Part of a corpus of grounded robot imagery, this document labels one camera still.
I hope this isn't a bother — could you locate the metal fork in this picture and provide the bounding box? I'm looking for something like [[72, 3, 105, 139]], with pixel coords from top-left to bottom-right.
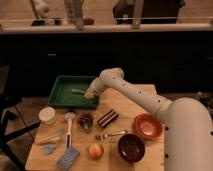
[[95, 130, 128, 141]]

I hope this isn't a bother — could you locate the clear plastic bag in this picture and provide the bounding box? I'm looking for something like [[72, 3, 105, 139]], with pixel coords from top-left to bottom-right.
[[42, 144, 57, 155]]

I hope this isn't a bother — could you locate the background dark machine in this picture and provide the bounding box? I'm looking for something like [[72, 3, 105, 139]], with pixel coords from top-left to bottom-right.
[[113, 0, 185, 24]]

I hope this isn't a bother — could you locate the dark brown bowl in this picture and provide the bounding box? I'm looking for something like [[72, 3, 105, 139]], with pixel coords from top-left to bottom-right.
[[117, 134, 145, 163]]

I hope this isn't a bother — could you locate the blue sponge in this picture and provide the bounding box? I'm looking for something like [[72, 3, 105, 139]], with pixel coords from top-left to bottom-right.
[[56, 146, 80, 171]]

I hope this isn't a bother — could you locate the orange bowl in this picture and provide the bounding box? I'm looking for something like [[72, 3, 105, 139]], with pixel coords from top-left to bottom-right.
[[133, 114, 163, 140]]

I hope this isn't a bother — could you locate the green pepper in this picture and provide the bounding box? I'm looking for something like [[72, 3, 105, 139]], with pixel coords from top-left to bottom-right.
[[70, 89, 85, 94]]

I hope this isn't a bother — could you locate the green plastic tray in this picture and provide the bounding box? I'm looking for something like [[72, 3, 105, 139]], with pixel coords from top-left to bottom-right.
[[48, 75, 99, 110]]

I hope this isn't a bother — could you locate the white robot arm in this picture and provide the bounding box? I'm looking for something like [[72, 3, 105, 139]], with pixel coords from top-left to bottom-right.
[[85, 68, 213, 171]]

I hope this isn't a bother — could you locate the orange round fruit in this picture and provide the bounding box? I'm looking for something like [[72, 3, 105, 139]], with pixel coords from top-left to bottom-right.
[[88, 143, 104, 160]]

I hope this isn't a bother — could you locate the black chair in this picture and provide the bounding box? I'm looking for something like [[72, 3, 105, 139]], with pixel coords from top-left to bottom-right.
[[0, 65, 41, 171]]

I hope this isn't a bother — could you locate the yellow banana piece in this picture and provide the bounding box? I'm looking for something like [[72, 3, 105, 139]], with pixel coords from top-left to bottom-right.
[[35, 134, 61, 145]]

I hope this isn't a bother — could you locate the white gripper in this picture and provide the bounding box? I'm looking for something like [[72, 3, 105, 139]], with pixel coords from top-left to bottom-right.
[[84, 80, 99, 99]]

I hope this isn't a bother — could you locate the background green tray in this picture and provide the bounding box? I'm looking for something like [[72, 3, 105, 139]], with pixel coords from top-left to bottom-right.
[[31, 18, 62, 26]]

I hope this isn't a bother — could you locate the dark pine cone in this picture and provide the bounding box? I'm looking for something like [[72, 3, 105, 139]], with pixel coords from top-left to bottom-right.
[[78, 114, 94, 134]]

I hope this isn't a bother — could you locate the black red striped block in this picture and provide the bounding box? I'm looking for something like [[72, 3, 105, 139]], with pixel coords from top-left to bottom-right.
[[97, 109, 119, 129]]

